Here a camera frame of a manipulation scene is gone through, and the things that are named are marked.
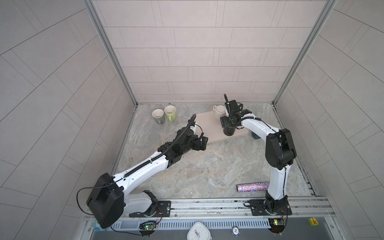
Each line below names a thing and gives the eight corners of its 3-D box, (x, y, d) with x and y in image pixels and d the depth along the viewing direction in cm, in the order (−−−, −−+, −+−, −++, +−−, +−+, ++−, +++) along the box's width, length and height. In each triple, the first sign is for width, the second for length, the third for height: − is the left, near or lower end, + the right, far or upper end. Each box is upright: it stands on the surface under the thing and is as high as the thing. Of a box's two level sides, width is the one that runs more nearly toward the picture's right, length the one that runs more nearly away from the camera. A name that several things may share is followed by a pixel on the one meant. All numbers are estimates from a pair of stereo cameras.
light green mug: (165, 125, 105) (162, 117, 98) (167, 113, 112) (165, 105, 105) (175, 125, 105) (173, 117, 98) (177, 113, 112) (175, 105, 105)
